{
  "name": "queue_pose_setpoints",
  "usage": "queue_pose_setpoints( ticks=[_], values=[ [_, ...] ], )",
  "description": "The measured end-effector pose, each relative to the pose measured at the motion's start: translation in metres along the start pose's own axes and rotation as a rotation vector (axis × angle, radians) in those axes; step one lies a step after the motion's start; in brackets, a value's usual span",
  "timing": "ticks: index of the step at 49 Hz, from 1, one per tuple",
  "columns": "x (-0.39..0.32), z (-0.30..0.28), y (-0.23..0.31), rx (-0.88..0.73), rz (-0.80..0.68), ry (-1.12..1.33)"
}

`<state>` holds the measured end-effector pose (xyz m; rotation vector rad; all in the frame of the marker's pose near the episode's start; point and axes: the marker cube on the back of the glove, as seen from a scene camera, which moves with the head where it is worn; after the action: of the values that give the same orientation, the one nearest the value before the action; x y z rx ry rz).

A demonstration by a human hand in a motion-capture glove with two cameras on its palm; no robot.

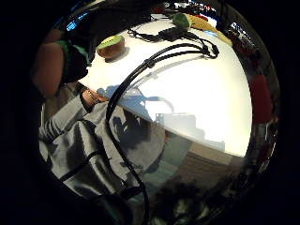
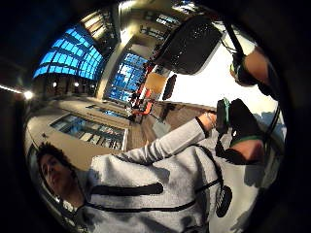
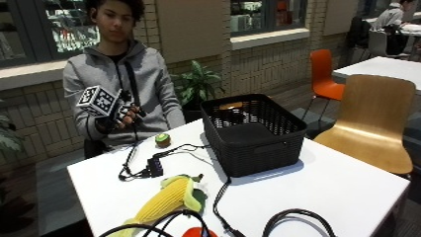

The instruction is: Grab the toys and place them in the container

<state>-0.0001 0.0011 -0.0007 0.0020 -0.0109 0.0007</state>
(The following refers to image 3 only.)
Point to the dark framed window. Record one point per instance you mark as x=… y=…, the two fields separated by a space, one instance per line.
x=48 y=29
x=267 y=15

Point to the orange round item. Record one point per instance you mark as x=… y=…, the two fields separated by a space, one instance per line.
x=231 y=105

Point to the orange plastic chair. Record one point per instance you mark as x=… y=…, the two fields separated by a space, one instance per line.
x=324 y=79

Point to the white chair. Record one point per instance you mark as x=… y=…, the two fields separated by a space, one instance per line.
x=377 y=42

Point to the white marker cube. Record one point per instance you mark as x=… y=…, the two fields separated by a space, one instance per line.
x=99 y=100

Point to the wooden chair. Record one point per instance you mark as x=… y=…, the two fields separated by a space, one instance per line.
x=372 y=118

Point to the green potted plant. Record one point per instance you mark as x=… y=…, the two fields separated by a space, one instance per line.
x=197 y=82

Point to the green leafy plant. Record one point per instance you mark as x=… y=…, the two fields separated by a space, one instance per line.
x=8 y=135

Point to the yellow corn plush toy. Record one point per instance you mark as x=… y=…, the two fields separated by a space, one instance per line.
x=164 y=199

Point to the kiwi half toy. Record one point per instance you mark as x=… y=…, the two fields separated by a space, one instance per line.
x=163 y=139

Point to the red round object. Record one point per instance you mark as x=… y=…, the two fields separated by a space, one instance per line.
x=199 y=232

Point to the black plastic basket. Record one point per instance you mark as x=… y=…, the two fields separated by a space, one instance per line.
x=259 y=148

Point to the white table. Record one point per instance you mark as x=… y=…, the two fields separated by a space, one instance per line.
x=385 y=67

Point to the person in grey hoodie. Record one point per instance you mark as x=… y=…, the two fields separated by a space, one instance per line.
x=150 y=75

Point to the black jacket on chair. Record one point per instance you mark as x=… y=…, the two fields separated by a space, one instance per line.
x=359 y=31

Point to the black usb hub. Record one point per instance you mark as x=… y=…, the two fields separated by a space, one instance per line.
x=155 y=167

